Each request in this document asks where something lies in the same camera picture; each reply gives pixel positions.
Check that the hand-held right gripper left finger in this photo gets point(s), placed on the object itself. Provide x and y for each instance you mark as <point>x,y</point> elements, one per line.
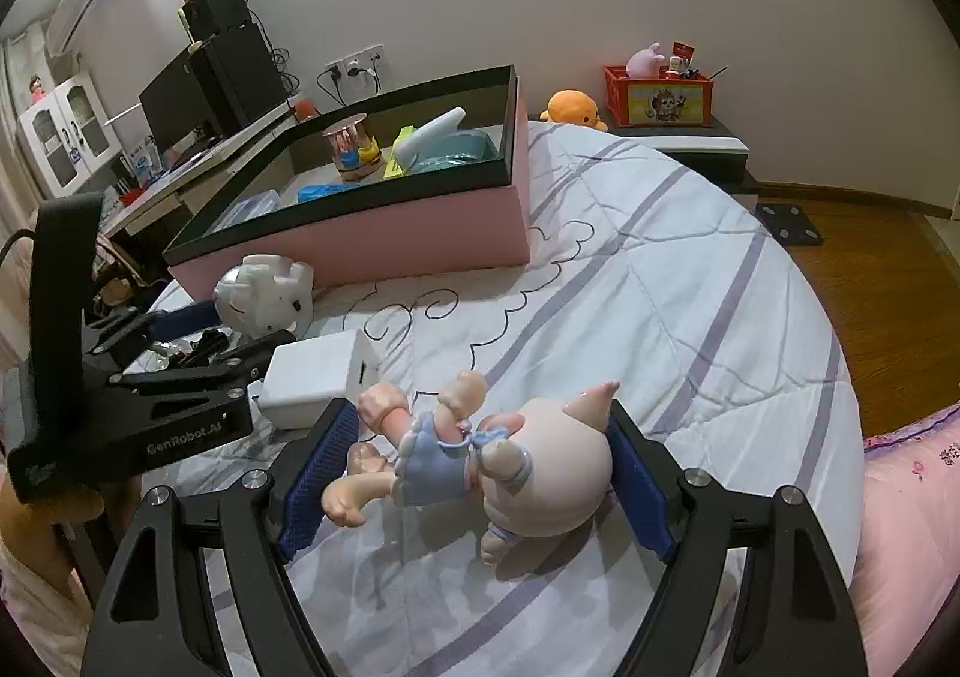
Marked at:
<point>307,489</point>

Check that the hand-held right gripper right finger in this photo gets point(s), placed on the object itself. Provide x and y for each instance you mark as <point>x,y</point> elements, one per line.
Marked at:
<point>637,489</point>

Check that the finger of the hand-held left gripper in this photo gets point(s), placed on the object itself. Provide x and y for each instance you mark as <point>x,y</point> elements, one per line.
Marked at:
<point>240,362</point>
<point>180,319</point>

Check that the black small toy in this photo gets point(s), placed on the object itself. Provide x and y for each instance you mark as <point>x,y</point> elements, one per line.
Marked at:
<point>206,341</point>

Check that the white bunny figurine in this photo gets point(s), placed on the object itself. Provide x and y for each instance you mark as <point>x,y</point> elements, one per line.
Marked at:
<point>262,291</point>

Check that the pig doll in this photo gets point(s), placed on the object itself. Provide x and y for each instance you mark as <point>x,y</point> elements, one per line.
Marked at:
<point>555,459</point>

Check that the pink storage box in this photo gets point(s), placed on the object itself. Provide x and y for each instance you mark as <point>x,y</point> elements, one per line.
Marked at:
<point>375,235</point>

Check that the rose gold cup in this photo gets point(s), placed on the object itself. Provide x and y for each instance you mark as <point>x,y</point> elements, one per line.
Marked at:
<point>349,141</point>

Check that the person's left forearm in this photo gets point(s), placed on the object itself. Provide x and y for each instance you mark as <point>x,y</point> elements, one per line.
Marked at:
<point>37,572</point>

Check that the white rectangular box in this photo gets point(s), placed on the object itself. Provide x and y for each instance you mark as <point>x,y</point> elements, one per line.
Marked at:
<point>315,370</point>

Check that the clear plastic case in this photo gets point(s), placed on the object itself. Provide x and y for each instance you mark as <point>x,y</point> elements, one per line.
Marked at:
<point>251,211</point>

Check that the white desk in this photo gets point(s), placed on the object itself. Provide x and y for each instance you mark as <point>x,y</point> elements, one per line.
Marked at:
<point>187,178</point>

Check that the striped white quilt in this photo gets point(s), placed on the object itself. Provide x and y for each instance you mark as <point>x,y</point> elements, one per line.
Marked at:
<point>675,310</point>

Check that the blue plastic item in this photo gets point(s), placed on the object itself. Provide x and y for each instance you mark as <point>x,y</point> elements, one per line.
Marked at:
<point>322,193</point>

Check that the black computer monitor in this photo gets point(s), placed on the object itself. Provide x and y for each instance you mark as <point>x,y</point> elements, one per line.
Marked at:
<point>172,103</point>

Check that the white glass-door cabinet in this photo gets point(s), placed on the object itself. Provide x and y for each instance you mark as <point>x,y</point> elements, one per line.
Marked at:
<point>64,133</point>

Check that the red capped bottle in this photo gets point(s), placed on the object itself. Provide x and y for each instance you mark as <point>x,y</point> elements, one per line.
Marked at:
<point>305,109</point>

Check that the black computer tower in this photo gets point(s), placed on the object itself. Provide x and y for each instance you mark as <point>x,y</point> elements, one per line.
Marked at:
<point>240,73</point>

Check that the yellow-green plastic item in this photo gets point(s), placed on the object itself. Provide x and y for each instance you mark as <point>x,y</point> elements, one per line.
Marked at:
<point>401,152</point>

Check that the small pink doll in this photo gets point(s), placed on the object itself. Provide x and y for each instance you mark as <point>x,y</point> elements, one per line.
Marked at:
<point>35,88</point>

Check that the pink blanket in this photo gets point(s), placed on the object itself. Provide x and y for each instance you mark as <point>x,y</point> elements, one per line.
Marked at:
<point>915,534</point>

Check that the clear case with teal brush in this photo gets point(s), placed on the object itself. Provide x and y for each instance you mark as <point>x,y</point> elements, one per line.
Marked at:
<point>461,152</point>

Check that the black floor scale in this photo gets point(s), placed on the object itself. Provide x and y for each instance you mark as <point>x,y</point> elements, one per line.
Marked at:
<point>787,223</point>

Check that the black speaker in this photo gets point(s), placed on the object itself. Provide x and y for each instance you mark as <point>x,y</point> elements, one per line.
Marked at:
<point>217,10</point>

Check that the black-topped white nightstand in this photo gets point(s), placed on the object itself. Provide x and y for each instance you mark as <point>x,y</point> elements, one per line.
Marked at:
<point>697,145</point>

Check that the orange plush toy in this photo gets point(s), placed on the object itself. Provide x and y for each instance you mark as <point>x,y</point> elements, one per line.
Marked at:
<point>574,107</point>

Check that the red plastic crate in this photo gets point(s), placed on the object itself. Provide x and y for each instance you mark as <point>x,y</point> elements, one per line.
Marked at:
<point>660,100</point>

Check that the pink plush toy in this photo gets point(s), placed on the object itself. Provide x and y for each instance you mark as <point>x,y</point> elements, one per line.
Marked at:
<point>645,61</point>

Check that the white wall socket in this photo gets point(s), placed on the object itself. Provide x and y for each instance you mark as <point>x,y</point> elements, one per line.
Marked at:
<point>356,61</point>

